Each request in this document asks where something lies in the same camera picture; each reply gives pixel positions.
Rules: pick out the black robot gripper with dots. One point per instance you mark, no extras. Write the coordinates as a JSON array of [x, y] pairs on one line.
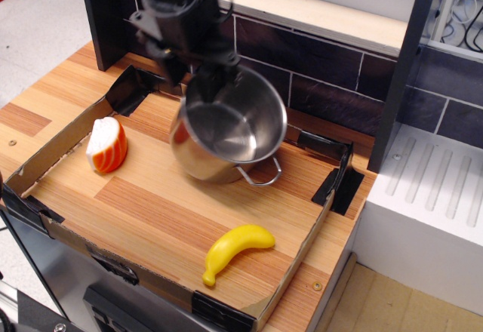
[[178, 35]]

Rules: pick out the shiny metal pot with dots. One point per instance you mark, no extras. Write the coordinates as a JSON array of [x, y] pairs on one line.
[[220, 142]]

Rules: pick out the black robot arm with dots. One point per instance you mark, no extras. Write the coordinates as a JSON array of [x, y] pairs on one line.
[[179, 34]]

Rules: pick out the cardboard fence with black tape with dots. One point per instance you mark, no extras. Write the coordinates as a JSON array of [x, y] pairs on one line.
[[151, 224]]

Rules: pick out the black left upright panel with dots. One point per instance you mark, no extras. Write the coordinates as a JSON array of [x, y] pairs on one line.
[[113, 35]]

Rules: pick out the orange white toy sushi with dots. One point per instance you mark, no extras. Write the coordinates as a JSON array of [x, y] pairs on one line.
[[107, 146]]

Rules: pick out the yellow toy banana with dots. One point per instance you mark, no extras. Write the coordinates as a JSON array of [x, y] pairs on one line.
[[230, 245]]

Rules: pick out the white sink drainboard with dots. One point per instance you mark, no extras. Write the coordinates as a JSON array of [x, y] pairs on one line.
[[422, 222]]

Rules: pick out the dark grey upright post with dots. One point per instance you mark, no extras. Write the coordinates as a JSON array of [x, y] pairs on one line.
[[407, 55]]

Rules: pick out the white power strip with cables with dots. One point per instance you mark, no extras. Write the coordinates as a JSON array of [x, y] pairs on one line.
[[457, 24]]

